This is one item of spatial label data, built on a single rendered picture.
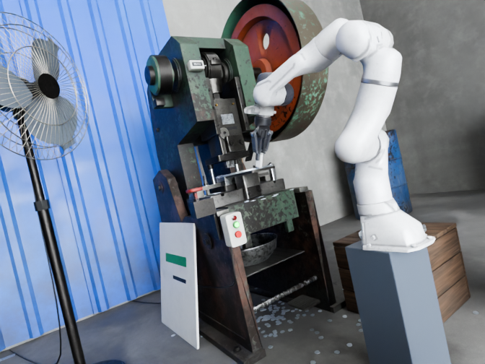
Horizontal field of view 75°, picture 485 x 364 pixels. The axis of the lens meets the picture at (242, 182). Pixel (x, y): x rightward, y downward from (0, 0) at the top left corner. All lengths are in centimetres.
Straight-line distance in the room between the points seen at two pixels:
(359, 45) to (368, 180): 41
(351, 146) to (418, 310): 55
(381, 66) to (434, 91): 356
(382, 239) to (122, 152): 209
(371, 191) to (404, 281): 29
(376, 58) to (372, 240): 56
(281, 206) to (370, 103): 73
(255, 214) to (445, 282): 85
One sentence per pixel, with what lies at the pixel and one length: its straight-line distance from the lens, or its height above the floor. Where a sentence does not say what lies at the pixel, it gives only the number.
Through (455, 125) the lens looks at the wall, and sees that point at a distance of 453.
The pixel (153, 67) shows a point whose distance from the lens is 164.
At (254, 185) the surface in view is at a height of 70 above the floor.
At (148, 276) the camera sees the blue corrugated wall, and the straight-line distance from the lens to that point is 273.
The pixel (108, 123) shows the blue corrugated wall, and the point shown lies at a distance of 272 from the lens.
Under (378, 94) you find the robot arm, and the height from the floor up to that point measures 92.
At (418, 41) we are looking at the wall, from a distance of 475.
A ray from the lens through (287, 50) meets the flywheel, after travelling 184.
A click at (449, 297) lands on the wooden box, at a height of 8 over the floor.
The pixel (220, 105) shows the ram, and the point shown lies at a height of 114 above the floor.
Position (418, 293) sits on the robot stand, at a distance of 119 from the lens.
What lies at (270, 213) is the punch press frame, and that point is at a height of 56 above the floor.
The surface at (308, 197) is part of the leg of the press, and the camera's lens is 162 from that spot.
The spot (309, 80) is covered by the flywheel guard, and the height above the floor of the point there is 115.
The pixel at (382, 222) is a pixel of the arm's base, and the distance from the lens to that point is 109.
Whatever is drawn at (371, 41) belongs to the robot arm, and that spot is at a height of 107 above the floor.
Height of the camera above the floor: 78
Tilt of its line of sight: 2 degrees down
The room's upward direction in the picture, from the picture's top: 13 degrees counter-clockwise
